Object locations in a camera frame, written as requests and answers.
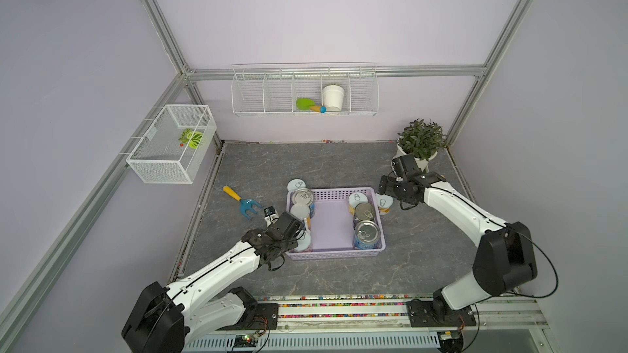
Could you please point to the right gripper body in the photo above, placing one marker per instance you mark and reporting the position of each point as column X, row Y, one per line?
column 395, row 188

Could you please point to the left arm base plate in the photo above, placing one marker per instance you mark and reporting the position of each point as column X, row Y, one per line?
column 259, row 317

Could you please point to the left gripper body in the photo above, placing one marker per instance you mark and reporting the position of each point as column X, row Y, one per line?
column 288, row 244

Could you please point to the lilac plastic basket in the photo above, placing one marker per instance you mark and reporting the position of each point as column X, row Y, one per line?
column 332, row 226

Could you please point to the white wire side basket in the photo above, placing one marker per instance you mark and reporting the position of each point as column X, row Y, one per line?
column 159, row 159

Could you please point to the aluminium frame rail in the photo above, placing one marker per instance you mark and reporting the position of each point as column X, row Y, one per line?
column 388, row 313

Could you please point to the teal toy garden fork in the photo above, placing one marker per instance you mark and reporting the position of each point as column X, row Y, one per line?
column 248, row 207

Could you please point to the yellow label small can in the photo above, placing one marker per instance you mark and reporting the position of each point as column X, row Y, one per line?
column 354, row 199

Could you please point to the tall colourful can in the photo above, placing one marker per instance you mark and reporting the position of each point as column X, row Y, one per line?
column 303, row 213

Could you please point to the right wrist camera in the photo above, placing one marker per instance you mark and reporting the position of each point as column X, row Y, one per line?
column 405, row 168

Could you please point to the white wire wall shelf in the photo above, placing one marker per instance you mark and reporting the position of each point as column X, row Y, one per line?
column 274, row 89

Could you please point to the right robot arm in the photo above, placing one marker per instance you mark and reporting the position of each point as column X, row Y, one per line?
column 505, row 257

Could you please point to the pink label small can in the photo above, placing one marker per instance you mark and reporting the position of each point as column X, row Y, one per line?
column 304, row 242

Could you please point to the green label small can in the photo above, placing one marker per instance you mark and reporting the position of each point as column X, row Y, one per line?
column 295, row 185

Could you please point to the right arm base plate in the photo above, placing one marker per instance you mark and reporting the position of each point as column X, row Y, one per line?
column 430, row 314

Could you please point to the blue soup can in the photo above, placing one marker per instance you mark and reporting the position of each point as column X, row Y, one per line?
column 305, row 197
column 366, row 235

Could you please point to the white empty flower pot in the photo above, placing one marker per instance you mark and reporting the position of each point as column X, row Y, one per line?
column 333, row 98

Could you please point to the orange label small can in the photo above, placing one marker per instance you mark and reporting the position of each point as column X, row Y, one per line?
column 384, row 203

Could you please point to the potted green plant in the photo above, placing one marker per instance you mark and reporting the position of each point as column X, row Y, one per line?
column 422, row 140

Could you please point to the green toy scoop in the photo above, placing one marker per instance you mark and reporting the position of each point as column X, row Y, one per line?
column 304, row 104

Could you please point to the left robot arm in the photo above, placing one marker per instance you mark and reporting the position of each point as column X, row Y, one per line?
column 166, row 318

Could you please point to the dark navy can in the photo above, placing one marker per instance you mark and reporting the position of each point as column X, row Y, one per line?
column 363, row 212

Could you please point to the green toy in basket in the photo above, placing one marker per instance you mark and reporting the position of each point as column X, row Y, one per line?
column 191, row 138

